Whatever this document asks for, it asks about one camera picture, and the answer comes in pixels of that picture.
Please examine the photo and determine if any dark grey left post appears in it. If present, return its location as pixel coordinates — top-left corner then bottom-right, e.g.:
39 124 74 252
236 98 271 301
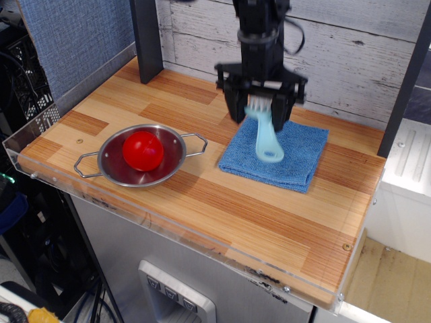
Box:
129 0 164 84

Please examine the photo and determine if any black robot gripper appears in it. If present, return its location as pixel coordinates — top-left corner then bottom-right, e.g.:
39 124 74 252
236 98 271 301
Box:
215 33 308 132

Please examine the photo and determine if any black plastic crate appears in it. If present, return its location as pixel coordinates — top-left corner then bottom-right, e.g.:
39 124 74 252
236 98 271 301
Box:
1 34 53 120

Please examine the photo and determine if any red ball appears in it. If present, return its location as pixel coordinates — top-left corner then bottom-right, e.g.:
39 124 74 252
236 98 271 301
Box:
122 131 164 172

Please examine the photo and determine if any stainless steel cabinet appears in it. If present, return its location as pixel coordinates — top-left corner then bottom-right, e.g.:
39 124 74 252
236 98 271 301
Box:
71 197 314 322

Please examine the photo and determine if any dark grey right post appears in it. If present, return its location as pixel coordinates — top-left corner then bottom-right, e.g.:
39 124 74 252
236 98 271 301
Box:
377 1 430 158

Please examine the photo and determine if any white plastic unit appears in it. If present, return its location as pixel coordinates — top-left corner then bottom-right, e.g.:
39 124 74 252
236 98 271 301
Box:
364 119 430 262

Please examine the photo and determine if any dark grey post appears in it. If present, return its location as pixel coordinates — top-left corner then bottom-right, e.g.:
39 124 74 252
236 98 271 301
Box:
129 0 164 84
377 1 430 158

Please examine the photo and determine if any light blue dish brush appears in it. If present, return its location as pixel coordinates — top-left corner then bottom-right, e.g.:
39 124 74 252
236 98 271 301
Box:
244 96 284 164

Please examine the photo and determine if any clear acrylic table guard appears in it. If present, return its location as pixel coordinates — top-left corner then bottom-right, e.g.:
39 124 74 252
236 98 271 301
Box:
5 60 385 310

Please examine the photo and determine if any steel bowl with wire handles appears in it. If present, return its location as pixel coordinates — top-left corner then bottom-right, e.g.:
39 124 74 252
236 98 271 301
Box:
74 124 207 188

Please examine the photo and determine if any grey button dispenser panel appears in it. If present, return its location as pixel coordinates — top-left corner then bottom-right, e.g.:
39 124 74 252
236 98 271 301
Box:
138 260 217 322

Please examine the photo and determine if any blue folded cloth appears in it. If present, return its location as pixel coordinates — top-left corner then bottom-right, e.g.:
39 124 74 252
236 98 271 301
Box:
218 119 329 193

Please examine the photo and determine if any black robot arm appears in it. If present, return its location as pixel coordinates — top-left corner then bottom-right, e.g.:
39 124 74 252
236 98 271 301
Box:
215 1 308 132

